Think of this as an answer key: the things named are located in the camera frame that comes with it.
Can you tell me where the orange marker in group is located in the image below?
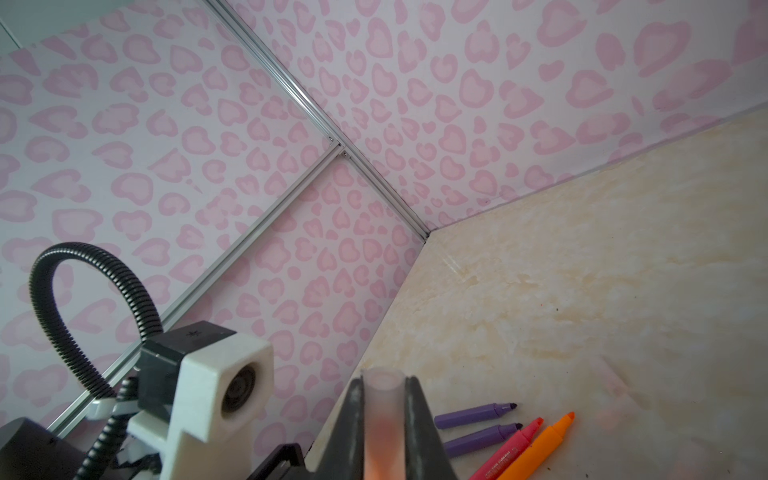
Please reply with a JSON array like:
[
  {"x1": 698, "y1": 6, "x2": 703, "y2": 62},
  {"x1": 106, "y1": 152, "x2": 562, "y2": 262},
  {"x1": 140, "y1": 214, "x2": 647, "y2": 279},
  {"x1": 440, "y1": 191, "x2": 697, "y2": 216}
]
[{"x1": 499, "y1": 412, "x2": 575, "y2": 480}]

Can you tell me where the left black corrugated cable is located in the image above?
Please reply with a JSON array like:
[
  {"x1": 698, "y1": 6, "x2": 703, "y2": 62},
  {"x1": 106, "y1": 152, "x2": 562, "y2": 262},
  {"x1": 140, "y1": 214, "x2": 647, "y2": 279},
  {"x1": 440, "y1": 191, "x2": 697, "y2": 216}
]
[{"x1": 28, "y1": 241, "x2": 164, "y2": 480}]

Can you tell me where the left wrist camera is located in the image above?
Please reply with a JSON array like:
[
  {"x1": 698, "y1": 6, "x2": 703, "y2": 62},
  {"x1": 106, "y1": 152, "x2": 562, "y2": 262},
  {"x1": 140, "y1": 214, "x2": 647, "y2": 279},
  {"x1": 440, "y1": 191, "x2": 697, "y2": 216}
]
[{"x1": 127, "y1": 321, "x2": 274, "y2": 479}]

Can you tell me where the lower purple marker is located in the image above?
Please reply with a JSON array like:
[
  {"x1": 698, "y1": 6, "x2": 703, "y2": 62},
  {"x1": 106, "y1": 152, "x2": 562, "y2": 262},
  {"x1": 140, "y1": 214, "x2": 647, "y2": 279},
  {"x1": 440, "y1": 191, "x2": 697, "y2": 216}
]
[{"x1": 444, "y1": 423, "x2": 523, "y2": 458}]

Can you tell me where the left corner aluminium post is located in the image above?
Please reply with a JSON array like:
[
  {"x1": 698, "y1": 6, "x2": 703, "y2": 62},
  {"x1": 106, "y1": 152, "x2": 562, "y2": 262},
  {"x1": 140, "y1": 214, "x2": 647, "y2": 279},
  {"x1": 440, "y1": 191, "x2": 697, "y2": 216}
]
[{"x1": 200, "y1": 0, "x2": 430, "y2": 242}]

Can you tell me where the upper purple marker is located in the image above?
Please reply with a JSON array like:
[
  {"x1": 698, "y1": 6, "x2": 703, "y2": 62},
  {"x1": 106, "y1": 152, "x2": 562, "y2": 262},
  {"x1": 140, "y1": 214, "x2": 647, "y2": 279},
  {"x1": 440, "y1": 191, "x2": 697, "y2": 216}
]
[{"x1": 434, "y1": 403, "x2": 517, "y2": 430}]

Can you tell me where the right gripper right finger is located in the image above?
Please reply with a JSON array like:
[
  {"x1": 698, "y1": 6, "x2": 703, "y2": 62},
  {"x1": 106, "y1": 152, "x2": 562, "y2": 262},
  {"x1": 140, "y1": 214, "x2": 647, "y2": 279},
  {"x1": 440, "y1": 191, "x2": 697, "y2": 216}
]
[{"x1": 405, "y1": 376, "x2": 457, "y2": 480}]

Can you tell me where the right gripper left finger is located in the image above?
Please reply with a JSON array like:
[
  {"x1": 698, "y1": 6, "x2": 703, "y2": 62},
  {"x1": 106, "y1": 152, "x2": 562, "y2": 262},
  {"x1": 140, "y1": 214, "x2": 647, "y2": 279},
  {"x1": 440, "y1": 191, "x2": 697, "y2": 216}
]
[{"x1": 313, "y1": 377, "x2": 365, "y2": 480}]

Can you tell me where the diagonal aluminium frame bar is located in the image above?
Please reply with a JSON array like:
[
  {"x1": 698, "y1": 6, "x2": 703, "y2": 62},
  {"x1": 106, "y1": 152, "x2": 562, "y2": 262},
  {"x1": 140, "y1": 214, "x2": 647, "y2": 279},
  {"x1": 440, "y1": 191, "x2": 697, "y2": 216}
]
[{"x1": 48, "y1": 143, "x2": 345, "y2": 437}]

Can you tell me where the pink marker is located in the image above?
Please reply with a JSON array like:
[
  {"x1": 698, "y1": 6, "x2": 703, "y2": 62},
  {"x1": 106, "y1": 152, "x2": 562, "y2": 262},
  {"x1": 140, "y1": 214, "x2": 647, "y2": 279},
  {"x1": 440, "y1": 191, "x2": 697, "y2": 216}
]
[{"x1": 469, "y1": 417, "x2": 544, "y2": 480}]

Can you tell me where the clear pen cap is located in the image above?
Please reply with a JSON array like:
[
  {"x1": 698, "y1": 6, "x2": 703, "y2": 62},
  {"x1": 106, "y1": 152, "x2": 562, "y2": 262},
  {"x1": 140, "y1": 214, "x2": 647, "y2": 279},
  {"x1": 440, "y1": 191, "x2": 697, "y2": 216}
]
[
  {"x1": 362, "y1": 367, "x2": 406, "y2": 480},
  {"x1": 595, "y1": 400, "x2": 637, "y2": 431}
]

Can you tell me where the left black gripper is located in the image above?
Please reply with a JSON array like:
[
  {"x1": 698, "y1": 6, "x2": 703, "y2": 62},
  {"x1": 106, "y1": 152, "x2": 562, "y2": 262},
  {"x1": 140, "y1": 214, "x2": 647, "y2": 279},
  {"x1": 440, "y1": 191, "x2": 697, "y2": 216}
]
[{"x1": 247, "y1": 443, "x2": 306, "y2": 480}]

